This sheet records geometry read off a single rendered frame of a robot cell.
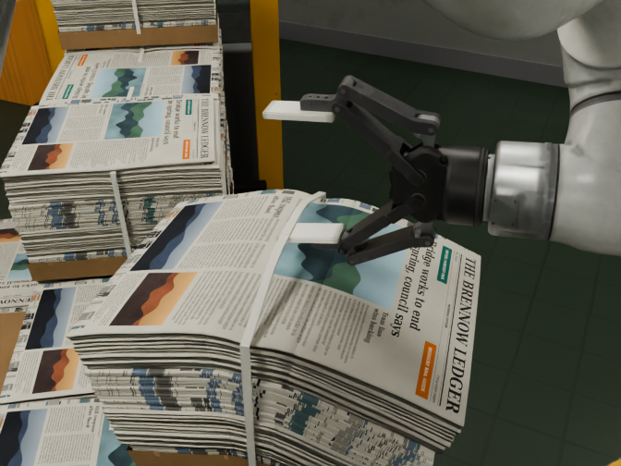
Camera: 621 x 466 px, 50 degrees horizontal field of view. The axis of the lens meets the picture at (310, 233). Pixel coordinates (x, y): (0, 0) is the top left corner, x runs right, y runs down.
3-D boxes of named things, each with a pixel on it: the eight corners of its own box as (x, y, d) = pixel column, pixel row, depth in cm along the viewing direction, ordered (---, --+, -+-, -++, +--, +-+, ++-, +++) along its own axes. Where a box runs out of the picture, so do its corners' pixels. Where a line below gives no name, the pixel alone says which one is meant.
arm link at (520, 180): (545, 261, 60) (478, 253, 62) (544, 208, 67) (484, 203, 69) (559, 172, 55) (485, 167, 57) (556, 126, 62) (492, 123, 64)
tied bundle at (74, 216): (30, 285, 125) (-4, 181, 111) (58, 200, 149) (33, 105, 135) (231, 269, 129) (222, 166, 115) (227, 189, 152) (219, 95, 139)
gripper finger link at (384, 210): (421, 175, 66) (431, 185, 66) (343, 229, 72) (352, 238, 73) (415, 194, 63) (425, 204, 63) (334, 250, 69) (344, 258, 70)
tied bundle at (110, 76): (58, 199, 149) (32, 104, 135) (81, 138, 172) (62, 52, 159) (227, 190, 152) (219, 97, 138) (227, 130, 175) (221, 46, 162)
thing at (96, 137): (-3, 180, 112) (-5, 175, 111) (32, 106, 135) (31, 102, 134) (214, 166, 116) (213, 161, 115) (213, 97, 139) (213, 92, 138)
